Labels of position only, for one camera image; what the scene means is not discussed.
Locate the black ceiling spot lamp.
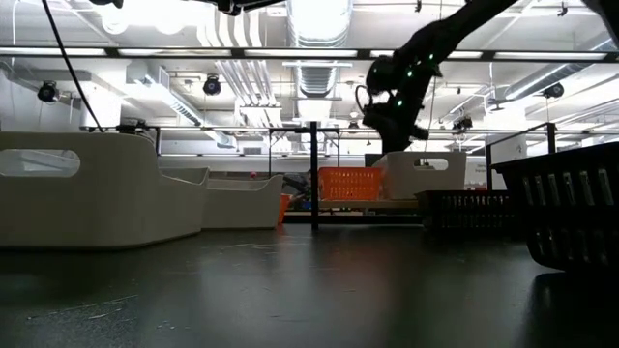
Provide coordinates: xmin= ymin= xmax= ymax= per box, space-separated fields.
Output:
xmin=37 ymin=80 xmax=62 ymax=103
xmin=542 ymin=81 xmax=566 ymax=100
xmin=201 ymin=72 xmax=222 ymax=97

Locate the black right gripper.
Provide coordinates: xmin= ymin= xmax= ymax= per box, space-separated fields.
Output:
xmin=361 ymin=99 xmax=430 ymax=155

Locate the person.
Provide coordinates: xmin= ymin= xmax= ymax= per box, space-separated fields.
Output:
xmin=282 ymin=168 xmax=313 ymax=212

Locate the black hanging cable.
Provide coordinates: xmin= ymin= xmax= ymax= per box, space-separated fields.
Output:
xmin=40 ymin=0 xmax=106 ymax=132

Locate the silver ribbed ventilation duct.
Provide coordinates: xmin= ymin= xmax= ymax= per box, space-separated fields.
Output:
xmin=287 ymin=0 xmax=355 ymax=101

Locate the white plastic storage bin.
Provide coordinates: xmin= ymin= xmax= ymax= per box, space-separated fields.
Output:
xmin=370 ymin=150 xmax=468 ymax=201
xmin=158 ymin=166 xmax=285 ymax=230
xmin=0 ymin=130 xmax=210 ymax=249

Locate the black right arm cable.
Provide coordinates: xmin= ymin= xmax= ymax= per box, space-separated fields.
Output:
xmin=354 ymin=84 xmax=376 ymax=116

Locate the black slotted plastic basket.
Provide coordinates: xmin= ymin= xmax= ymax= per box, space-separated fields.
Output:
xmin=489 ymin=141 xmax=619 ymax=277
xmin=414 ymin=188 xmax=515 ymax=234

